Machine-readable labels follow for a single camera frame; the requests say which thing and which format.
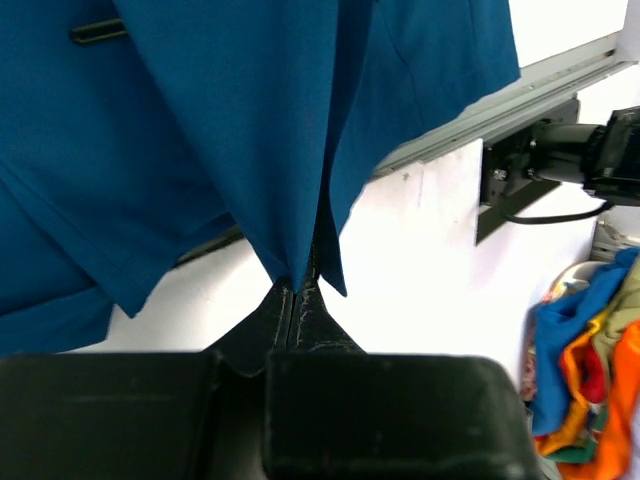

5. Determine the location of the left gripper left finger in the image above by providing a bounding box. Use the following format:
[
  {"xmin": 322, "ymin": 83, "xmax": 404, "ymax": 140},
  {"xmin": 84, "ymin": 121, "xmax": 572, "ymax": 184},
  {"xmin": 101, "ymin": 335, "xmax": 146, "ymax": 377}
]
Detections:
[{"xmin": 1, "ymin": 279, "xmax": 294, "ymax": 479}]

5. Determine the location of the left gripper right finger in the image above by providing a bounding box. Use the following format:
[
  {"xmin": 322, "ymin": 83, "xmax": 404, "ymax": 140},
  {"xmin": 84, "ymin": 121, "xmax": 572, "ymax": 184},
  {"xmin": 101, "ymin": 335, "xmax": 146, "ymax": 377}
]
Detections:
[{"xmin": 264, "ymin": 279, "xmax": 542, "ymax": 479}]

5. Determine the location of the blue jacket with black lining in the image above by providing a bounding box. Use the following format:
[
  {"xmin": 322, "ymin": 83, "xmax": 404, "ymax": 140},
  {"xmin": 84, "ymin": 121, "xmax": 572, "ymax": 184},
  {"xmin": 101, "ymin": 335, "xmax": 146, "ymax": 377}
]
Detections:
[{"xmin": 1, "ymin": 1, "xmax": 520, "ymax": 355}]

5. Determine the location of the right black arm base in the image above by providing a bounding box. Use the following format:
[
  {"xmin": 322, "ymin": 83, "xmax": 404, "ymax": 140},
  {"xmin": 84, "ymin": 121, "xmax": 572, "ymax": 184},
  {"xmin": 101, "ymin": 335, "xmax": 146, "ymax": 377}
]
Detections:
[{"xmin": 476, "ymin": 98, "xmax": 639, "ymax": 243}]

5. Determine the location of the colourful patterned cloth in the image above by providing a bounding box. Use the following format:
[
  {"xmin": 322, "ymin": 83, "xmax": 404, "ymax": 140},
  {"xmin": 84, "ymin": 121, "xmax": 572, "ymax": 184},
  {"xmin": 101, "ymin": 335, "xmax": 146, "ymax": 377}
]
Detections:
[{"xmin": 520, "ymin": 248, "xmax": 639, "ymax": 479}]

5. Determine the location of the aluminium table frame rail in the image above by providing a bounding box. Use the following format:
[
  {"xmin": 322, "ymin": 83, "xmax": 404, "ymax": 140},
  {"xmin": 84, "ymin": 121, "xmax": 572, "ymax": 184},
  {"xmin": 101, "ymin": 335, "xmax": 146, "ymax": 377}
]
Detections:
[{"xmin": 174, "ymin": 29, "xmax": 640, "ymax": 266}]

